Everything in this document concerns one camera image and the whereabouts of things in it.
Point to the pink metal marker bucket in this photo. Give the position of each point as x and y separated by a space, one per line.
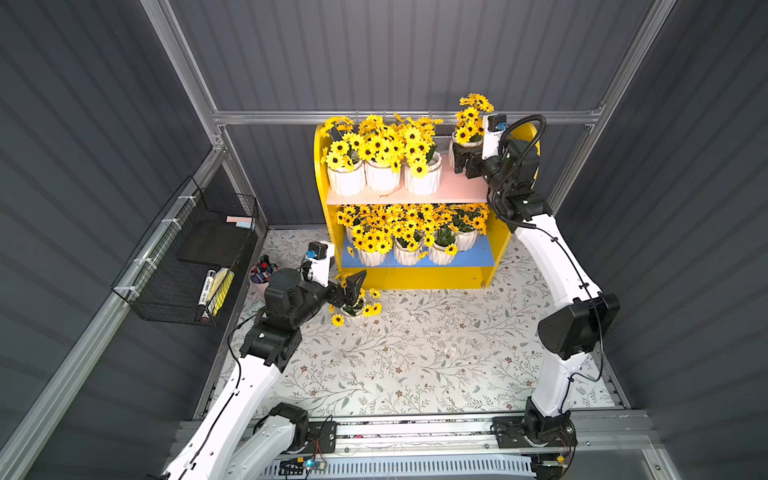
261 272

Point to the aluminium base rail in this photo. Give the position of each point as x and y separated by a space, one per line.
597 432

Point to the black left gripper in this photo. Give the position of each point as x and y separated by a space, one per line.
335 291

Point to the black wire wall basket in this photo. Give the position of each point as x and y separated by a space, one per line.
164 280

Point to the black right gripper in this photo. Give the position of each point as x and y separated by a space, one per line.
477 162

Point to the pink and blue sticky notes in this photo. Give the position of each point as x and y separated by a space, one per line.
240 222

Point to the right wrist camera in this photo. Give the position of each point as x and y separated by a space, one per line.
493 127

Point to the white wire wall basket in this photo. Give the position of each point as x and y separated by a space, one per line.
443 135

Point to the yellow wooden shelf unit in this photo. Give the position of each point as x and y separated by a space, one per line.
474 268

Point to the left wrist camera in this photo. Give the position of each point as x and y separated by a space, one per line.
318 261

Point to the yellow book in basket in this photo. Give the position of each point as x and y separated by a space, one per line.
222 283

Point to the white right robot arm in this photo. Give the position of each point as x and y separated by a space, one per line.
583 312

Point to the sunflower pot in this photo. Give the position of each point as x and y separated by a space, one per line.
368 306
440 236
368 229
423 164
469 222
469 129
344 165
406 228
381 154

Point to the white marker in basket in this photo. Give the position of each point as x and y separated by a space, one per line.
206 288

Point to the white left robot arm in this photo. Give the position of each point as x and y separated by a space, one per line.
217 449

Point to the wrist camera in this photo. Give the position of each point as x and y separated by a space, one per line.
493 127
318 261

